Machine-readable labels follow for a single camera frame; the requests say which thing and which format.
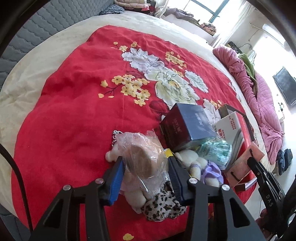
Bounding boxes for green tissue packet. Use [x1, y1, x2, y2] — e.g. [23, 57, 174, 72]
[197, 137, 232, 170]

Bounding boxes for grey quilted headboard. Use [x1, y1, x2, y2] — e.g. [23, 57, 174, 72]
[1, 1, 113, 84]

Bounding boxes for leopard print soft toy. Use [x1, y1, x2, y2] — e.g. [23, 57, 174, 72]
[141, 181, 187, 222]

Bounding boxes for stack of folded clothes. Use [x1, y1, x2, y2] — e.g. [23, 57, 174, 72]
[114, 0, 162, 15]

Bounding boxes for green blanket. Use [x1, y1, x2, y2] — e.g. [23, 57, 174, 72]
[238, 53, 257, 96]

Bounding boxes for red floral blanket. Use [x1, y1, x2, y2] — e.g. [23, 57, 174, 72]
[14, 24, 248, 227]

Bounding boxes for dark patterned cloth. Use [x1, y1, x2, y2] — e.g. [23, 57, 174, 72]
[99, 4, 125, 16]

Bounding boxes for clothes pile on windowsill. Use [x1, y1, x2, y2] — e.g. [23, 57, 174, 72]
[164, 8, 216, 36]

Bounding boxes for cream bed sheet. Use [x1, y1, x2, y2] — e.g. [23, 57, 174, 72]
[0, 10, 269, 217]

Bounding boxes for dark tray box with pink book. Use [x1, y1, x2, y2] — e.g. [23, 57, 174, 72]
[218, 104, 265, 191]

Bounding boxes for pink quilted comforter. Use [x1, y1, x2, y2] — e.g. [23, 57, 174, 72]
[213, 46, 284, 165]

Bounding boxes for dark blue square box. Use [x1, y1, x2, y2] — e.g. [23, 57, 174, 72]
[160, 103, 218, 152]

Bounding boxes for black cable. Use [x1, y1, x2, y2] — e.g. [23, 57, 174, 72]
[0, 143, 34, 235]

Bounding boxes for red white tissue box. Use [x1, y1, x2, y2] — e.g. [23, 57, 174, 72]
[214, 111, 252, 170]

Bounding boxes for plush bear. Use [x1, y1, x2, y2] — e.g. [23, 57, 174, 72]
[105, 131, 169, 214]

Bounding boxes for dark clothes on chair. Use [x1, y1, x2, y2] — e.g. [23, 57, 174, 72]
[276, 149, 293, 176]

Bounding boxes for white bear purple dress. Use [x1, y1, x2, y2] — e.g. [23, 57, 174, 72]
[175, 150, 224, 187]

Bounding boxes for wall mounted black television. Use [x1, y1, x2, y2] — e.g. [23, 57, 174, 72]
[273, 67, 296, 107]

